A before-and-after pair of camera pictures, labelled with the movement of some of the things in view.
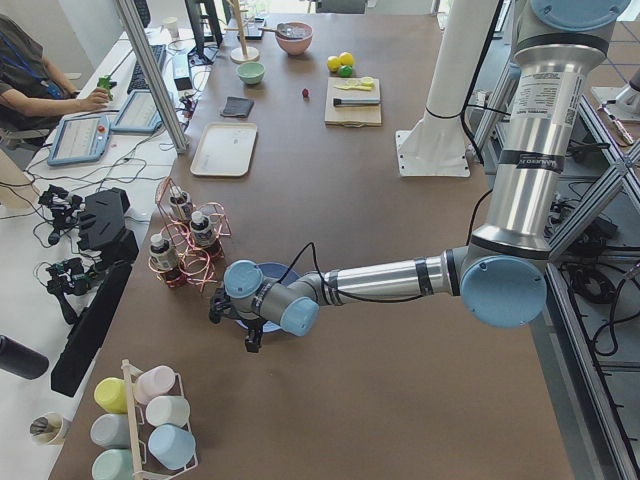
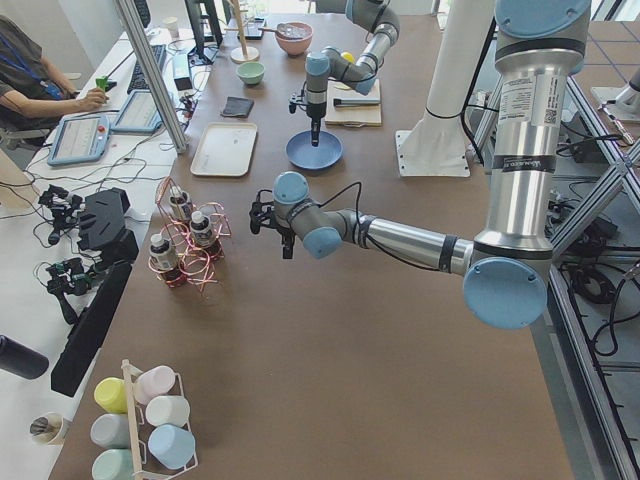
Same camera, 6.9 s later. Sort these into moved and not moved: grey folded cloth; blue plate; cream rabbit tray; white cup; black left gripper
Moved: black left gripper; blue plate
Not moved: grey folded cloth; white cup; cream rabbit tray
